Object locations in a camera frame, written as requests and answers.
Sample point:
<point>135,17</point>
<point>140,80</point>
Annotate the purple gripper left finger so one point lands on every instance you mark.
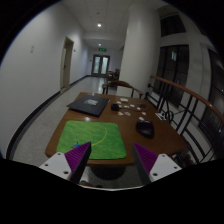
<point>69,166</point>

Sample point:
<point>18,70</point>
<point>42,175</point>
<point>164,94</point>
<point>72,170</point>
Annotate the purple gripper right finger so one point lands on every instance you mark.
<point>152,167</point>

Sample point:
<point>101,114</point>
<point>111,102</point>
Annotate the black computer mouse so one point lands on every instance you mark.
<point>145,128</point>

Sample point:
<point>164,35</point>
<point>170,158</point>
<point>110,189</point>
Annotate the green mouse mat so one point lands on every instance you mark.
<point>105,138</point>

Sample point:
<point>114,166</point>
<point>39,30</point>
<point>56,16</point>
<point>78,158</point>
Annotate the black laptop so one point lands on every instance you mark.
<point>89,104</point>

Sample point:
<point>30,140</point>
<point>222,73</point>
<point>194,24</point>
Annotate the small black box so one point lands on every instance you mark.
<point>114,107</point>

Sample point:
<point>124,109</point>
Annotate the wooden stair railing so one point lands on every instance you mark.
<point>196,120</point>

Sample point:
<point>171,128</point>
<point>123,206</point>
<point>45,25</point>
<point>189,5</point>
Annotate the white card on table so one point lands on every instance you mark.
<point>123,100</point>

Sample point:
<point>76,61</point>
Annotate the wooden chair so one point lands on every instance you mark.
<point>118,83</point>

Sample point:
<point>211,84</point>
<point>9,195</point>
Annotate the double glass door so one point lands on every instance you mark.
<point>100,65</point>

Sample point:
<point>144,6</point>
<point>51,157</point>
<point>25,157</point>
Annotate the green exit sign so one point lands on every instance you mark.
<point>102,49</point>

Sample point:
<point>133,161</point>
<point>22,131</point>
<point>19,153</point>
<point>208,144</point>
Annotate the wooden side door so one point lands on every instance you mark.
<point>66,63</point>

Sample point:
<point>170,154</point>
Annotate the round table pedestal base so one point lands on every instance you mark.
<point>107,173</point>

